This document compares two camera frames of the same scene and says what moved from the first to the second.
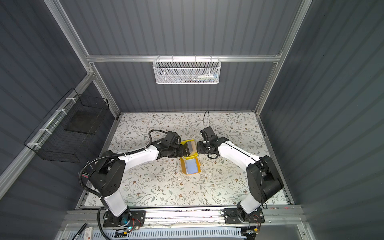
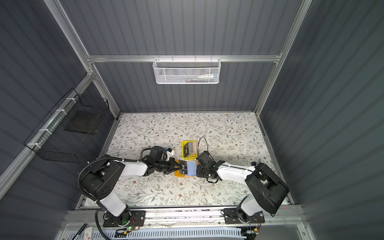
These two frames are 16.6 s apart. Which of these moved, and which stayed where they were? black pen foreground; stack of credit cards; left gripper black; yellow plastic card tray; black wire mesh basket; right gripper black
Moved: right gripper black; left gripper black
Stayed: stack of credit cards; yellow plastic card tray; black wire mesh basket; black pen foreground
